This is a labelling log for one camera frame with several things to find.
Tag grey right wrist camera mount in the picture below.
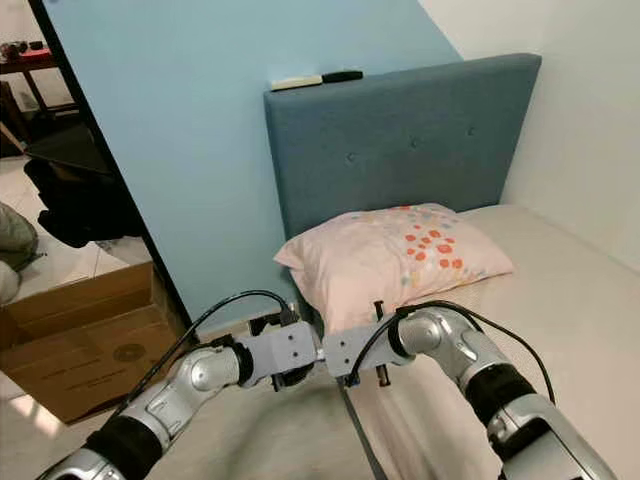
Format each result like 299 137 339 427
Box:
322 320 406 386

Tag black cloth heap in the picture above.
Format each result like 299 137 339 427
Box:
25 155 141 249

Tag brown cardboard box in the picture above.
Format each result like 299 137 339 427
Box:
0 262 191 426

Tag pink dotted pillow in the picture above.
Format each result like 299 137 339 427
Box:
273 203 514 336

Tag black remote control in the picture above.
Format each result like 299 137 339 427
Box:
320 70 364 85

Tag bed mattress cream sheet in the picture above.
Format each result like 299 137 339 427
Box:
345 205 640 480

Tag black door frame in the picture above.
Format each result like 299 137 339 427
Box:
28 0 196 341

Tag white plastic bag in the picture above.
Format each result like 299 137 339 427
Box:
0 260 23 306

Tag red wooden table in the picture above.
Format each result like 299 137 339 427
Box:
0 42 81 121

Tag blue upholstered headboard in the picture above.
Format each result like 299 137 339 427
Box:
263 53 543 301

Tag white remote control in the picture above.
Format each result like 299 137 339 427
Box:
270 75 323 93

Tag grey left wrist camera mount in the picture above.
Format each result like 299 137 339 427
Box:
245 320 321 386

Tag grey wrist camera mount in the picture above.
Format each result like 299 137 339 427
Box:
245 320 321 386
322 320 406 386

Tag grey green bag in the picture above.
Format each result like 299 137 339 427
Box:
0 200 41 271

